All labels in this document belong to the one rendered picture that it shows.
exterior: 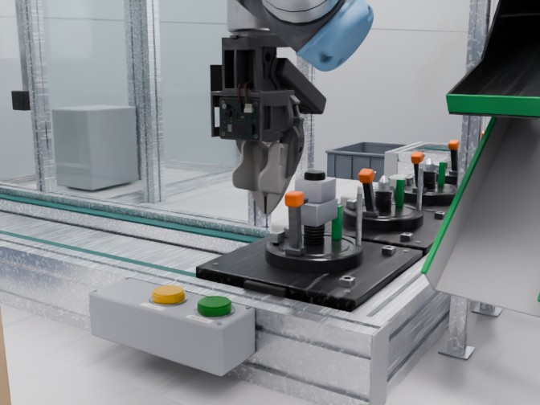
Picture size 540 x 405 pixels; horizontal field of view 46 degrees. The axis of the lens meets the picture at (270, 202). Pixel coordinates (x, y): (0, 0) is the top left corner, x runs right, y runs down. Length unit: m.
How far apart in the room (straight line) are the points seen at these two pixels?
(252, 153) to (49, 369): 0.38
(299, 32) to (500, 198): 0.35
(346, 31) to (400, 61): 3.89
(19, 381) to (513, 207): 0.63
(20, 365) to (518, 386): 0.63
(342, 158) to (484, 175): 2.14
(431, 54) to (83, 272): 3.92
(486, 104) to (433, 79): 3.96
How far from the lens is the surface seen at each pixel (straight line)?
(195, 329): 0.73
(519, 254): 0.75
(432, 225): 1.12
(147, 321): 0.77
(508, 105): 0.69
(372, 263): 0.89
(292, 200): 0.82
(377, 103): 4.35
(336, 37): 0.56
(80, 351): 0.91
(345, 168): 2.92
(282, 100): 0.72
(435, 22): 4.67
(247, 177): 0.76
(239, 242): 1.08
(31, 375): 0.87
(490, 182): 0.81
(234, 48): 0.71
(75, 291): 0.97
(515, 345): 0.96
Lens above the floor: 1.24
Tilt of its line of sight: 12 degrees down
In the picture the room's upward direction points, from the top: straight up
